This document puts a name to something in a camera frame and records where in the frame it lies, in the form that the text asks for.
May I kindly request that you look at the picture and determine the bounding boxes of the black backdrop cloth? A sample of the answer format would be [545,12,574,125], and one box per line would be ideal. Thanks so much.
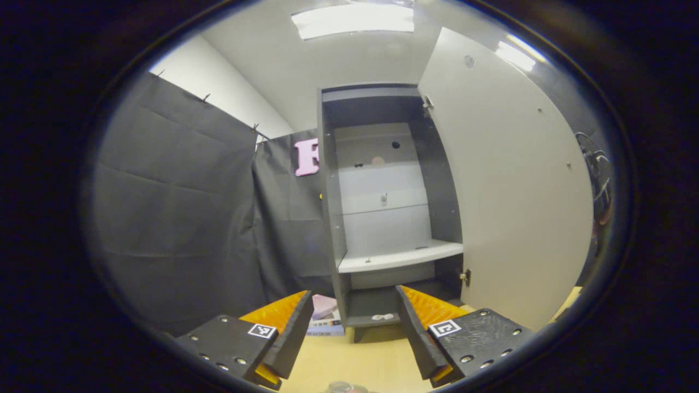
[82,71,339,336]

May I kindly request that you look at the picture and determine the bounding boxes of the beige cabinet door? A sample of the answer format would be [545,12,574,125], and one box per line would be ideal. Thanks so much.
[418,27,594,331]

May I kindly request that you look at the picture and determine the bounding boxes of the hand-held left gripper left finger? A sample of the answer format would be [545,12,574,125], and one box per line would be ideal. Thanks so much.
[175,289,316,391]

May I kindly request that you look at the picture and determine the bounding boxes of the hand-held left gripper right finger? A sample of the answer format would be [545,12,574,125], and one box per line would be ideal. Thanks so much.
[394,284,538,389]

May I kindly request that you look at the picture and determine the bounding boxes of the white cabinet shelf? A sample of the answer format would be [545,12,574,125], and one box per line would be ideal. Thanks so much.
[337,240,464,274]

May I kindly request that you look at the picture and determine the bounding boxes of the ceiling light panel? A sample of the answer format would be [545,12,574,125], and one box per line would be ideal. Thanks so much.
[496,34,547,72]
[291,4,414,40]

